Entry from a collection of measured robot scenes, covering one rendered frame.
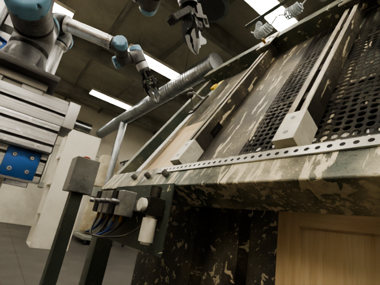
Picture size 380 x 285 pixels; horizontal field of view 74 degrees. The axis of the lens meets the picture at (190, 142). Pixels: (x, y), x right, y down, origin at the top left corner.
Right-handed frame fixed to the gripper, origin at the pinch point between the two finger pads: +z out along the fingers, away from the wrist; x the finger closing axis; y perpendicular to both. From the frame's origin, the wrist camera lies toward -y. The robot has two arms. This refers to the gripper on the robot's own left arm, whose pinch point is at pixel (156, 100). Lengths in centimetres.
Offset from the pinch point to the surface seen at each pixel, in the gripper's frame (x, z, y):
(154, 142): -10.9, 24.2, -6.0
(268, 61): 63, 6, 36
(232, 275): -28, 69, 84
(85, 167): -55, 20, 14
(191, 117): 12.4, 18.4, 12.0
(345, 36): 51, 13, 90
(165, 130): 0.8, 19.8, -9.6
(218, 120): 6, 24, 53
